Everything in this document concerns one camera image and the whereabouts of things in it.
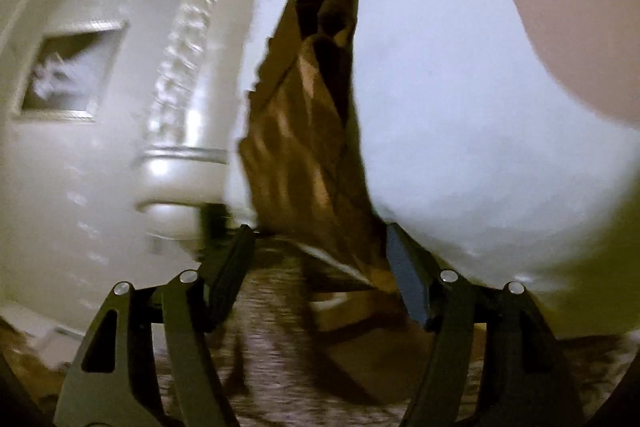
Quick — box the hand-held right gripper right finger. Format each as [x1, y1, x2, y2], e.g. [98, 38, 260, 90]
[385, 222, 587, 427]

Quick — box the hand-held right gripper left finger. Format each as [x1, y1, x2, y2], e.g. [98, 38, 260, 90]
[52, 223, 257, 427]

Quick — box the brown plaid sweater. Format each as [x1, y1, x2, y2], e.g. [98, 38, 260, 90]
[237, 0, 401, 298]

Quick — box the brown patterned rug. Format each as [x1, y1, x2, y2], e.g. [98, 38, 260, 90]
[150, 237, 631, 427]

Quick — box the cream tufted leather headboard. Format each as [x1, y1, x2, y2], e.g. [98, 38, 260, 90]
[132, 0, 271, 258]

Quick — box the white patterned bed sheet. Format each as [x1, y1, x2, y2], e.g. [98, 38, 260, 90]
[225, 0, 640, 338]

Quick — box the wooden bed frame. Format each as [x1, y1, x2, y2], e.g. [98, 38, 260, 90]
[305, 279, 488, 403]

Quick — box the white framed wall picture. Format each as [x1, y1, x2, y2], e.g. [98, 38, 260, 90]
[12, 19, 128, 124]

